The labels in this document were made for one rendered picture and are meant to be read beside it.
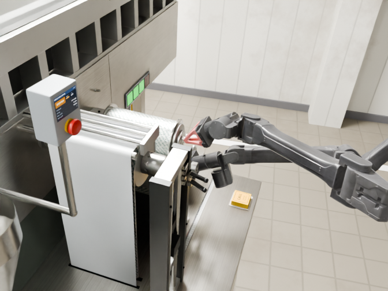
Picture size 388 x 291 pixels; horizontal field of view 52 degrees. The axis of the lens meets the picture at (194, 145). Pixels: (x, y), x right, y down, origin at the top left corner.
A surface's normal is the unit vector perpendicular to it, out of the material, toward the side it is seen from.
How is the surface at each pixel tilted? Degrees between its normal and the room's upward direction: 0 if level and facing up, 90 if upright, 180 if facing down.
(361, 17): 90
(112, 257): 90
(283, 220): 0
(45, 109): 90
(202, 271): 0
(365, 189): 81
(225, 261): 0
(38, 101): 90
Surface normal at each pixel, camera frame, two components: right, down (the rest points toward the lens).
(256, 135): -0.86, 0.10
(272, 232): 0.06, -0.81
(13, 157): 0.95, 0.22
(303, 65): -0.19, 0.57
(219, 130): -0.48, 0.27
